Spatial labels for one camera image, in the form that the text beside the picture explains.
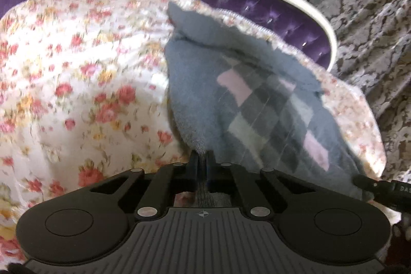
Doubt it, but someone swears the grey argyle sweater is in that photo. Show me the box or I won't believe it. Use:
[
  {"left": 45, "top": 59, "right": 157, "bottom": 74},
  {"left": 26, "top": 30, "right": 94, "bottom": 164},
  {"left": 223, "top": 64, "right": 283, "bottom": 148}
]
[{"left": 164, "top": 1, "right": 376, "bottom": 208}]

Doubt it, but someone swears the floral blanket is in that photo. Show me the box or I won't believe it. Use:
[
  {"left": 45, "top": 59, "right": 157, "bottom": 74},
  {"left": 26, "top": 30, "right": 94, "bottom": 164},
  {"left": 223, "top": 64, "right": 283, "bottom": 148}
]
[{"left": 0, "top": 0, "right": 403, "bottom": 266}]

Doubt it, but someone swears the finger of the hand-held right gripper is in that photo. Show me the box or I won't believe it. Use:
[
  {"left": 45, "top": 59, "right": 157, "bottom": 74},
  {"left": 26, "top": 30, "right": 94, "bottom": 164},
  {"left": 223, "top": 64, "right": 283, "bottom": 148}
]
[{"left": 351, "top": 174, "right": 382, "bottom": 199}]

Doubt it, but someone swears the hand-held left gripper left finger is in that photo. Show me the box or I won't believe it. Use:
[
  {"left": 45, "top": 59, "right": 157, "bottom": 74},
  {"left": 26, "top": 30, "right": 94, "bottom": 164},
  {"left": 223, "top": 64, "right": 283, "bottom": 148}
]
[{"left": 90, "top": 150, "right": 200, "bottom": 219}]

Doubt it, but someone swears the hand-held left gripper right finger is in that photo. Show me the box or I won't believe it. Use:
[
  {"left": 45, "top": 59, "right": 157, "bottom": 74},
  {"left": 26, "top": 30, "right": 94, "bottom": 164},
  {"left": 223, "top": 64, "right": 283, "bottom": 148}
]
[{"left": 205, "top": 150, "right": 318, "bottom": 219}]

